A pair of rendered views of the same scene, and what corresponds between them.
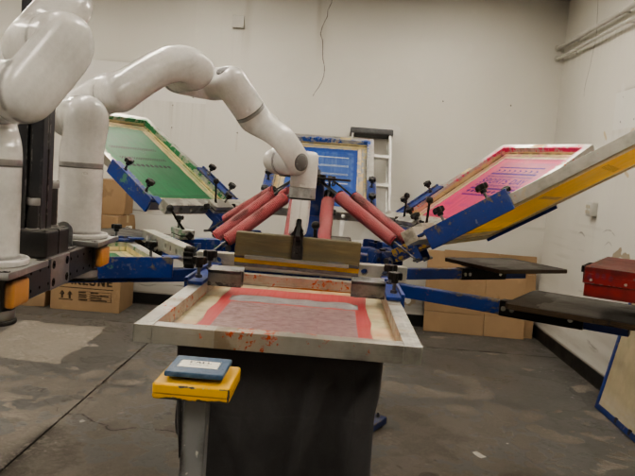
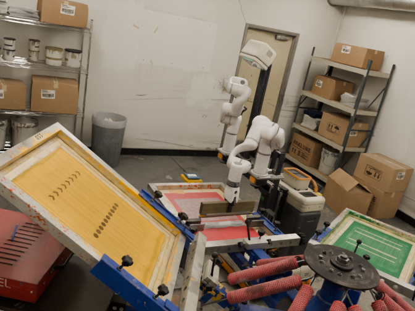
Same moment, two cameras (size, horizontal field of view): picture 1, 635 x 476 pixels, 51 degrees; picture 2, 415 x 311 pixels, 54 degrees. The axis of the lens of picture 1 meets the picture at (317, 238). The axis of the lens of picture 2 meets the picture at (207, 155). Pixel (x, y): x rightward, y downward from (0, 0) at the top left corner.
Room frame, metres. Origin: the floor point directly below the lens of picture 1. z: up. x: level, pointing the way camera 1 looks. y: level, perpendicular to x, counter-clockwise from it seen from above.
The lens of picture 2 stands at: (3.67, -1.23, 2.13)
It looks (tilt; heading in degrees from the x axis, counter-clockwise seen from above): 19 degrees down; 149
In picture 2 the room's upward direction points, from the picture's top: 11 degrees clockwise
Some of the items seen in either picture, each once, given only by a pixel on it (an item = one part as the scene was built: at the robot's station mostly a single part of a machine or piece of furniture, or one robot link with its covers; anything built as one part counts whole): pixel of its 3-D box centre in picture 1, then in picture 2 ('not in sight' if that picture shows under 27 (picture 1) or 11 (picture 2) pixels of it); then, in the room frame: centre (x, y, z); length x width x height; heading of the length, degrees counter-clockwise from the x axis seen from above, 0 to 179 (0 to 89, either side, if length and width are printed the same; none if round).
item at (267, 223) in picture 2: (203, 281); (266, 227); (1.94, 0.33, 0.98); 0.30 x 0.05 x 0.07; 179
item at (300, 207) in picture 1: (300, 214); (231, 191); (1.87, 0.05, 1.20); 0.10 x 0.07 x 0.11; 178
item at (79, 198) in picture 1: (73, 201); (263, 163); (1.48, 0.55, 1.21); 0.16 x 0.13 x 0.15; 92
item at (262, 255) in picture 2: not in sight; (259, 256); (2.25, 0.04, 1.02); 0.17 x 0.06 x 0.05; 179
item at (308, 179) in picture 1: (291, 167); (239, 170); (1.86, 0.09, 1.33); 0.15 x 0.10 x 0.11; 129
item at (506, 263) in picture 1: (434, 271); not in sight; (3.07, -0.56, 0.91); 1.34 x 0.40 x 0.08; 119
